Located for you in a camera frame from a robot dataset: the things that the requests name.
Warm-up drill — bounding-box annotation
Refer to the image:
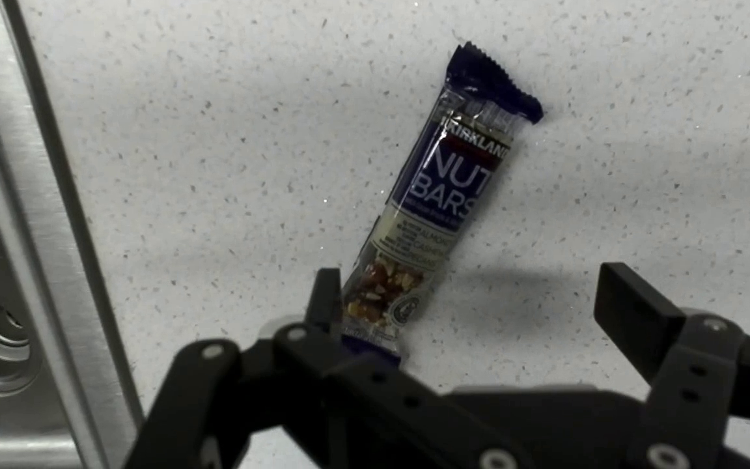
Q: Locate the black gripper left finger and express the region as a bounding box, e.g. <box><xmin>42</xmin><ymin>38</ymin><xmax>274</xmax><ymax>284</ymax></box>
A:
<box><xmin>123</xmin><ymin>264</ymin><xmax>516</xmax><ymax>469</ymax></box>

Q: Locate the stainless steel double sink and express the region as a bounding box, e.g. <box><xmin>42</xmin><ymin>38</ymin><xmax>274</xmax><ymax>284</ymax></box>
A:
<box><xmin>0</xmin><ymin>0</ymin><xmax>148</xmax><ymax>469</ymax></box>

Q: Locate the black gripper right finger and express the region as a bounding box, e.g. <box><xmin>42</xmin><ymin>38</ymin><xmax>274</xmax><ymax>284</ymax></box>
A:
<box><xmin>592</xmin><ymin>261</ymin><xmax>750</xmax><ymax>469</ymax></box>

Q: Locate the blue nut bar pack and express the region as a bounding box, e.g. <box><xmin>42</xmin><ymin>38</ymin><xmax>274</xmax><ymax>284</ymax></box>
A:
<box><xmin>339</xmin><ymin>38</ymin><xmax>546</xmax><ymax>361</ymax></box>

